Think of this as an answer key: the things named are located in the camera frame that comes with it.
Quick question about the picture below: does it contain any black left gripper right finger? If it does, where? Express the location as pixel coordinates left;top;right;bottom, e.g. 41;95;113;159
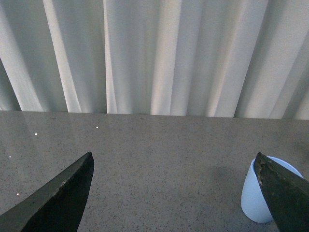
254;152;309;232

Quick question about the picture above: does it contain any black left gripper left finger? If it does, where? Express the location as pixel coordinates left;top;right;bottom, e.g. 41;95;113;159
0;152;94;232

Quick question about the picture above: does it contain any blue plastic cup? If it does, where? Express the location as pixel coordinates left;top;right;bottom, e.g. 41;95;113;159
241;156;304;223

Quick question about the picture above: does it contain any white pleated curtain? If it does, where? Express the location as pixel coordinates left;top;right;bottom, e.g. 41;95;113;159
0;0;309;119

